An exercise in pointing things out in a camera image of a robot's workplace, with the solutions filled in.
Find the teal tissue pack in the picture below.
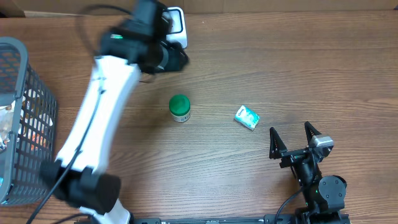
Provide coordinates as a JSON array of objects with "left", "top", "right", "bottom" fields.
[{"left": 234, "top": 105, "right": 260, "bottom": 131}]

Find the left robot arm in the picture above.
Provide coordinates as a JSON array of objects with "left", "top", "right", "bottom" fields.
[{"left": 40, "top": 1, "right": 189, "bottom": 223}]

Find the brown cardboard backdrop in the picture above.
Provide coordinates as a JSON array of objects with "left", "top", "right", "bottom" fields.
[{"left": 1, "top": 0, "right": 397, "bottom": 17}]

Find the green lid jar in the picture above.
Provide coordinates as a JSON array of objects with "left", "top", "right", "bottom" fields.
[{"left": 169, "top": 95, "right": 191, "bottom": 123}]

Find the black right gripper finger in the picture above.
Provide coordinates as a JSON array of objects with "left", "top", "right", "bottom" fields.
[
  {"left": 304, "top": 121, "right": 321, "bottom": 144},
  {"left": 269, "top": 127, "right": 287, "bottom": 159}
]

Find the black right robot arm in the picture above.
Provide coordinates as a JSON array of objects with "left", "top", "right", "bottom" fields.
[{"left": 264, "top": 121, "right": 351, "bottom": 224}]

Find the grey plastic mesh basket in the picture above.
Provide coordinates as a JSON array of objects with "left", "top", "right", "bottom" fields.
[{"left": 1, "top": 37, "right": 58, "bottom": 207}]

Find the white barcode scanner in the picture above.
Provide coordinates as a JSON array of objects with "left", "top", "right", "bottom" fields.
[{"left": 163, "top": 7, "right": 188, "bottom": 49}]

